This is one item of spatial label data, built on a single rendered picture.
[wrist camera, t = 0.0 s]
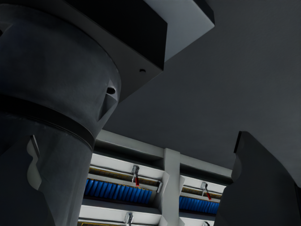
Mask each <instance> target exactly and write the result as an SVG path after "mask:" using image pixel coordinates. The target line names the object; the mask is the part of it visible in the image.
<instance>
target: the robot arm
mask: <svg viewBox="0 0 301 226"><path fill-rule="evenodd" d="M120 91H121V78H120V73H119V70H118V68H117V66H116V64H115V63H114V61H113V60H112V58H111V57H110V56H109V54H108V53H107V52H106V51H105V50H104V49H103V48H102V46H101V45H100V44H98V43H97V42H96V41H95V40H94V39H93V38H91V37H90V36H89V35H88V34H87V33H85V32H84V31H82V30H81V29H79V28H78V27H76V26H74V25H73V24H71V23H69V22H67V21H65V20H64V19H62V18H60V17H57V16H55V15H53V14H50V13H47V12H45V11H42V10H39V9H36V8H32V7H29V6H24V5H20V4H11V3H0V226H77V222H78V218H79V213H80V209H81V205H82V199H83V195H84V191H85V187H86V181H87V177H88V172H89V168H90V162H91V158H92V154H93V150H94V145H95V140H96V137H97V135H98V134H99V132H100V131H101V129H102V128H103V126H104V125H105V123H106V122H107V120H108V119H109V117H110V116H111V114H112V113H113V111H114V110H115V108H116V107H117V104H118V102H119V98H120ZM233 153H235V154H236V159H235V163H234V166H233V169H232V174H231V178H232V180H233V183H232V184H231V185H229V186H226V187H225V188H224V191H223V193H222V197H221V200H220V203H219V206H218V210H217V214H216V217H215V222H214V225H213V226H301V188H300V187H298V186H297V184H296V183H295V181H294V180H293V178H292V177H291V175H290V173H289V172H288V171H287V170H286V168H285V167H284V166H283V165H282V164H281V163H280V162H279V161H278V160H277V159H276V158H275V157H274V156H273V155H272V154H271V153H270V152H269V151H268V150H267V149H266V148H265V147H264V146H263V145H262V144H261V143H260V142H258V141H257V140H256V139H255V138H254V137H253V136H252V135H251V134H250V133H249V132H247V131H239V134H238V137H237V141H236V145H235V149H234V152H233Z"/></svg>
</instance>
